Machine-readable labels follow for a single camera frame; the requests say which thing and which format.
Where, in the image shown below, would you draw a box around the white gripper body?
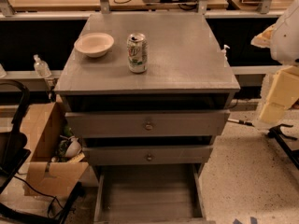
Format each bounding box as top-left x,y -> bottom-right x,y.
266,65 -> 299,109

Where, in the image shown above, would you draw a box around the grey wooden drawer cabinet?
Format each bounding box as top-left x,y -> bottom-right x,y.
54,12 -> 241,173

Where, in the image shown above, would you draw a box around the grey drawer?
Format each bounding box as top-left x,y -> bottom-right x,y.
65,110 -> 229,138
93,164 -> 216,224
83,145 -> 213,166

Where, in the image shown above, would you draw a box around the white pump bottle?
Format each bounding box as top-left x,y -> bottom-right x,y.
221,44 -> 230,67

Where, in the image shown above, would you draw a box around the grey top drawer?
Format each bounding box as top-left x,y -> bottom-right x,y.
65,110 -> 229,138

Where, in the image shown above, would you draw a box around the white bowl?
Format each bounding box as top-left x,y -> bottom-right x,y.
74,33 -> 114,58

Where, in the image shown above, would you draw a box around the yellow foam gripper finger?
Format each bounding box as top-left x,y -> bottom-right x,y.
259,103 -> 286,124

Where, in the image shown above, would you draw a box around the black cart frame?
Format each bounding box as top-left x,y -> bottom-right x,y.
0,79 -> 83,224

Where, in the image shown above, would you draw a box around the grey bottom drawer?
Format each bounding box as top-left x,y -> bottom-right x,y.
93,164 -> 216,224

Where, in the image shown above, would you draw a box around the white cup in box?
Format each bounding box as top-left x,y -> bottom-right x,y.
64,137 -> 81,159

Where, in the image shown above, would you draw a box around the black floor cable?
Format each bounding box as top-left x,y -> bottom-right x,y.
12,175 -> 68,219

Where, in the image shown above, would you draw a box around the grey middle drawer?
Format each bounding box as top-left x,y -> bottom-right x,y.
83,145 -> 213,166

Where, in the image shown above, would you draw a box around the brown cardboard box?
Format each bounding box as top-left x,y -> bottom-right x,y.
21,103 -> 88,197

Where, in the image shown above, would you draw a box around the clear sanitizer bottle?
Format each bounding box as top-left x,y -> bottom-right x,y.
34,54 -> 51,78

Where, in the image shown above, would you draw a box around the green white soda can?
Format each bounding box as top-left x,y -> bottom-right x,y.
127,33 -> 148,74

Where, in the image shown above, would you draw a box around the black metal stand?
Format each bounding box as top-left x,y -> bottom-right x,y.
227,118 -> 299,170

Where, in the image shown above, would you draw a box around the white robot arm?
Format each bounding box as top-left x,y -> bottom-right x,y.
258,0 -> 299,124

